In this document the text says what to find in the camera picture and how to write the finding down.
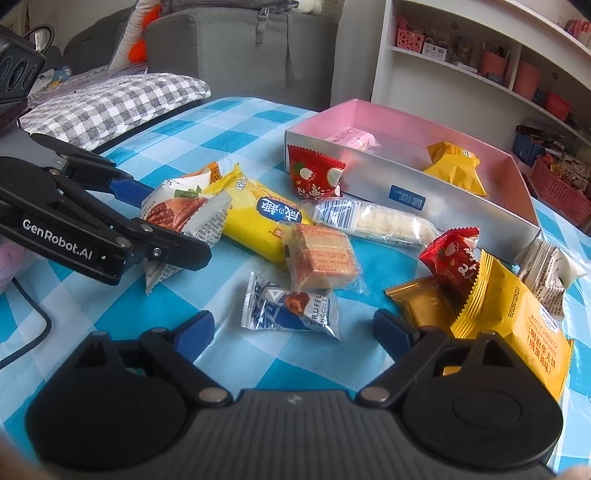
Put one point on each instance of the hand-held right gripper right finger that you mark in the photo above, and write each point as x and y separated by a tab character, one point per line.
392	332

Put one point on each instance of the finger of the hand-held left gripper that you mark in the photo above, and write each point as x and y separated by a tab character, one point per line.
184	254
131	191

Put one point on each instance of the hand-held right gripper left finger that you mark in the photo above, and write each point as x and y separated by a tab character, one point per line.
196	332

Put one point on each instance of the gold snack packet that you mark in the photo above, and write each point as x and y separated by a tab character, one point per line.
420	304

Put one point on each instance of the pecan picture snack packet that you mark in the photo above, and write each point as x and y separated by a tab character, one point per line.
184	212

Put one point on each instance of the orange white snack packet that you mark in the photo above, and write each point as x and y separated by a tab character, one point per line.
207	173

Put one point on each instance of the blue white chocolate packet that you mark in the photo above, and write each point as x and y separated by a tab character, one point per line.
277	309

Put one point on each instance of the long yellow cracker packet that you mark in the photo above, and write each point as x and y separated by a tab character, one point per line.
258	207

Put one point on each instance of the red snack packet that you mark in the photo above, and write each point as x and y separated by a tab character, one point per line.
314	177
450	263

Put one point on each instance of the clear wafer packet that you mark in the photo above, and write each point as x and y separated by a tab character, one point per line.
318	254

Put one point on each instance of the clear rice cracker packet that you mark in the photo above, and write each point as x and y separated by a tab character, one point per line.
383	224

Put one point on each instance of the yellow waffle snack packet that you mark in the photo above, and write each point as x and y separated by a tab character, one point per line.
517	332
455	168

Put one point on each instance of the pink box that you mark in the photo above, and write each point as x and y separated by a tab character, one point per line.
369	180

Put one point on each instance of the grey checked pillow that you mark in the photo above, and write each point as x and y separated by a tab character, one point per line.
115	104

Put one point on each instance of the blue checkered tablecloth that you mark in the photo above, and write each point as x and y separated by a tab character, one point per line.
240	134

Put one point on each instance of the blue bird toy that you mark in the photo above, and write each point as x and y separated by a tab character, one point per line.
60	76

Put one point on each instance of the white orange plush toy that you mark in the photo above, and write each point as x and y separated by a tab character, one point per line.
138	48

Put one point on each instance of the grey sofa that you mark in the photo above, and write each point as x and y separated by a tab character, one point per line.
231	60

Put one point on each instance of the pink white snack packet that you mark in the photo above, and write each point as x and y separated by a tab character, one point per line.
351	137

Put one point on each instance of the large pink basket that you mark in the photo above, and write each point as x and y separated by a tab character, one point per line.
558	189

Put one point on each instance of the blue box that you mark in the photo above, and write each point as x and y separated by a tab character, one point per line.
528	145

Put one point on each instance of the white shelf unit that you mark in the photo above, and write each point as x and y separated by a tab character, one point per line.
383	69

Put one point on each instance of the small red basket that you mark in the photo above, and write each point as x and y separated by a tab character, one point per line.
558	106

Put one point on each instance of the white labelled box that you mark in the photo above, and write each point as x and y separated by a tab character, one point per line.
437	50

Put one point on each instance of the clear plastic container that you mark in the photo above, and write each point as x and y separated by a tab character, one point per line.
462	51

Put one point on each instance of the small pink basket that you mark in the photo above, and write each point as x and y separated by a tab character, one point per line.
410	40

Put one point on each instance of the row of books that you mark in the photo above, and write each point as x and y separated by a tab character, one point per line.
577	27

